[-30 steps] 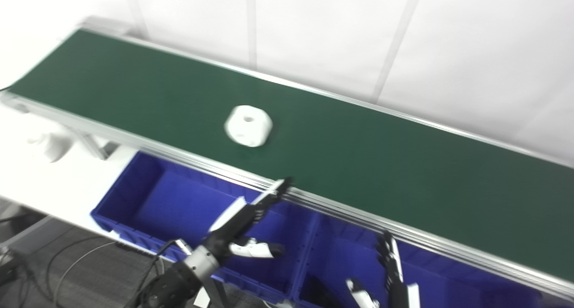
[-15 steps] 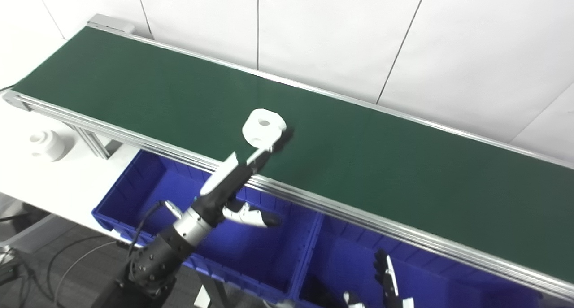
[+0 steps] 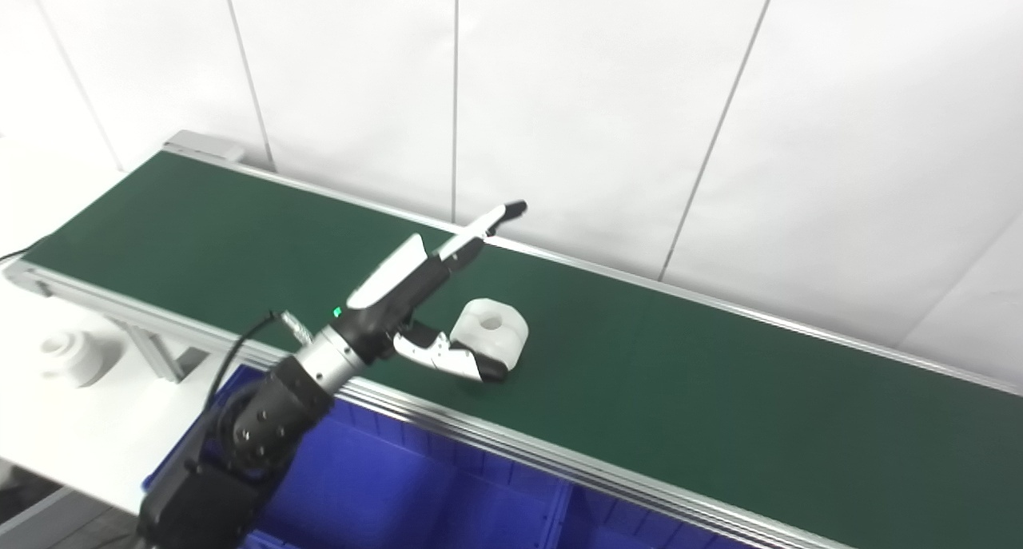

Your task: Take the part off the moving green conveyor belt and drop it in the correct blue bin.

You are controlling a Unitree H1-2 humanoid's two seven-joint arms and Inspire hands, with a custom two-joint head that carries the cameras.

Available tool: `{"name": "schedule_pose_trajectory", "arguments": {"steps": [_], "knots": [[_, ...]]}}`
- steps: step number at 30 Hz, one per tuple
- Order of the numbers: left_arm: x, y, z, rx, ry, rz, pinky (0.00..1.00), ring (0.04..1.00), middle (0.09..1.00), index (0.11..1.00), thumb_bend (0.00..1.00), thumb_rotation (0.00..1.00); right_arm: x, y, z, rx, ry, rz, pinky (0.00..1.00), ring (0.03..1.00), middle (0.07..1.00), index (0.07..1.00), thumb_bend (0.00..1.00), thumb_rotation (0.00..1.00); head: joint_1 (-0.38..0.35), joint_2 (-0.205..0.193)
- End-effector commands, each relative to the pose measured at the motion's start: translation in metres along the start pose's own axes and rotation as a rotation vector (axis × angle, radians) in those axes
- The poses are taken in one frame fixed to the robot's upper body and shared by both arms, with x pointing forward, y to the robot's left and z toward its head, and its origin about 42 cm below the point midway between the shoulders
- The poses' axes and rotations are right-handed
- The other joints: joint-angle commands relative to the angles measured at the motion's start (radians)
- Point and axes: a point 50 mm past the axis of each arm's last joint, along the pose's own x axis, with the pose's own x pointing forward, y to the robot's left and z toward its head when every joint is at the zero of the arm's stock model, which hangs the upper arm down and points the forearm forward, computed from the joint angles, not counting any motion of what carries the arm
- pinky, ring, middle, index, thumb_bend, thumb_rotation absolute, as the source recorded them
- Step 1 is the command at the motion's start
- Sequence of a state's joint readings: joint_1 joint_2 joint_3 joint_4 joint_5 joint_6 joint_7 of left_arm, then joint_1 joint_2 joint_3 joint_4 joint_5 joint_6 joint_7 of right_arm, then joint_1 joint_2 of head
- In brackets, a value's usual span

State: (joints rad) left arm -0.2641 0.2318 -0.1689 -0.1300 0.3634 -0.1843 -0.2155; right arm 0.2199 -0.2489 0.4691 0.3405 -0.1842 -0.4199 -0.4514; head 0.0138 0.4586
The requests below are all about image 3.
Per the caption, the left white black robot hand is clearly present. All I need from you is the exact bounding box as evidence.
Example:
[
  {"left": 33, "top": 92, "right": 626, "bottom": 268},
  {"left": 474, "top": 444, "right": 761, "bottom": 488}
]
[{"left": 331, "top": 201, "right": 529, "bottom": 384}]

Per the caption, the aluminium conveyor support leg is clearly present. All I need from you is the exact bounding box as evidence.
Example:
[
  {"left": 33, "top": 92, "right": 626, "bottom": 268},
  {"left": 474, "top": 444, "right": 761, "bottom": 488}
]
[{"left": 102, "top": 311, "right": 210, "bottom": 384}]

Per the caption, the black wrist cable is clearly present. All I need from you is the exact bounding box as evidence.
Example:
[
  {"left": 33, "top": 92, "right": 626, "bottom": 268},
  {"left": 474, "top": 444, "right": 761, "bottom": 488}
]
[{"left": 204, "top": 310, "right": 314, "bottom": 412}]

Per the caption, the white stepped plastic part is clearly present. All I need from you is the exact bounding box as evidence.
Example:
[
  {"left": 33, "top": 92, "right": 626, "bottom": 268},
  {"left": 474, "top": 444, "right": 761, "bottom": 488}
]
[{"left": 38, "top": 330, "right": 109, "bottom": 389}]

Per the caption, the green conveyor belt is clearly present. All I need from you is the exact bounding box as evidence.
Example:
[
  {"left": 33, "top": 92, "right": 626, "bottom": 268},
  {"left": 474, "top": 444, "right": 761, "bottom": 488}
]
[
  {"left": 24, "top": 151, "right": 1023, "bottom": 549},
  {"left": 0, "top": 148, "right": 1023, "bottom": 549}
]

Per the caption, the white round plastic part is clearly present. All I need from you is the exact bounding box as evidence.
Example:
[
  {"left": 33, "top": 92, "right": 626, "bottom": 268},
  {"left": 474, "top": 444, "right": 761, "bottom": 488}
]
[{"left": 450, "top": 297, "right": 530, "bottom": 372}]

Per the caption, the blue plastic bin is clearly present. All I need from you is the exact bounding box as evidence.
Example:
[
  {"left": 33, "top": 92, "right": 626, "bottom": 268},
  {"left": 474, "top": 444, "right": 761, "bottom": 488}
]
[
  {"left": 553, "top": 485, "right": 756, "bottom": 549},
  {"left": 144, "top": 365, "right": 573, "bottom": 549}
]

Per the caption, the grey conveyor end cover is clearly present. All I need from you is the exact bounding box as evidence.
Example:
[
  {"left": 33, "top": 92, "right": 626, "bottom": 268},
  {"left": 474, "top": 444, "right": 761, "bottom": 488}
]
[{"left": 163, "top": 130, "right": 245, "bottom": 164}]

